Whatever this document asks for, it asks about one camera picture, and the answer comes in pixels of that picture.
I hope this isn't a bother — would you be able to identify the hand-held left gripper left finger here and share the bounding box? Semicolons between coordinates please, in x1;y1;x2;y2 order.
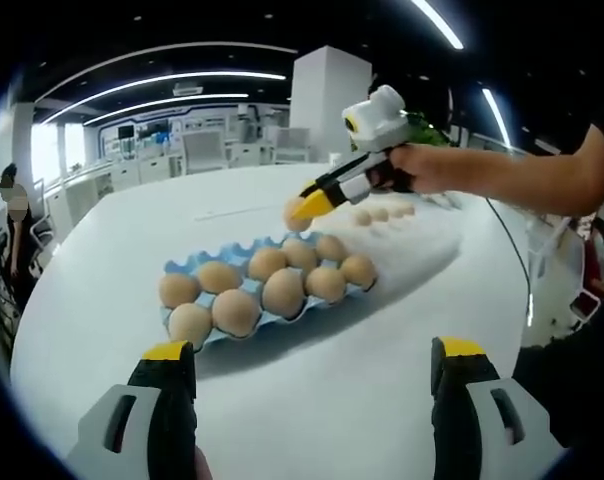
65;340;200;480

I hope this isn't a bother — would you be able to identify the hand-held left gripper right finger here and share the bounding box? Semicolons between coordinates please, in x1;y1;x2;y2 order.
430;336;569;480

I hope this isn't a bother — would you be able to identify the group of tan eggs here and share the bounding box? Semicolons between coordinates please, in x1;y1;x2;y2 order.
158;234;378;346

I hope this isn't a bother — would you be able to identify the blue egg tray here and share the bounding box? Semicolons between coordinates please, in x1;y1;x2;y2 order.
160;231;381;351

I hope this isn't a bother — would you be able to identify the white foam egg holder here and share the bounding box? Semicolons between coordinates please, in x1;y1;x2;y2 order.
306;197;463;296

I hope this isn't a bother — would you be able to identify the person's right hand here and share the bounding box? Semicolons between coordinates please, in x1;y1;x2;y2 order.
387;142;452;195

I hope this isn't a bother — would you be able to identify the person's left hand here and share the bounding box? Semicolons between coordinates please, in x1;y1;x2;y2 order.
192;447;214;480

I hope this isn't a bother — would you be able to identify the green potted plant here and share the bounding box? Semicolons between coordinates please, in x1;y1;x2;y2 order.
401;110;456;149

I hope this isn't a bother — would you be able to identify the white mesh office chair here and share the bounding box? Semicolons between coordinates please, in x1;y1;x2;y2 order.
181;130;226;175
274;127;312;165

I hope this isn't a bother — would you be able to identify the person's dark shirt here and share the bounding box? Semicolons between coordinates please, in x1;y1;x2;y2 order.
511;122;604;451

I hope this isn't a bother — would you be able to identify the ceiling light strip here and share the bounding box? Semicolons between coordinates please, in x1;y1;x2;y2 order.
481;88;513;149
411;0;465;50

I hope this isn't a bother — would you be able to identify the white table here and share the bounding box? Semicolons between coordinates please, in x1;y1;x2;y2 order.
9;162;533;480

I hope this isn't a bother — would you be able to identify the row of white cabinets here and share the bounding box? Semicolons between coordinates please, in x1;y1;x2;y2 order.
46;144;283;221

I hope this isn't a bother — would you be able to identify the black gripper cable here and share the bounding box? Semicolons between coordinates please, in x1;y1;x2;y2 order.
484;197;534;331

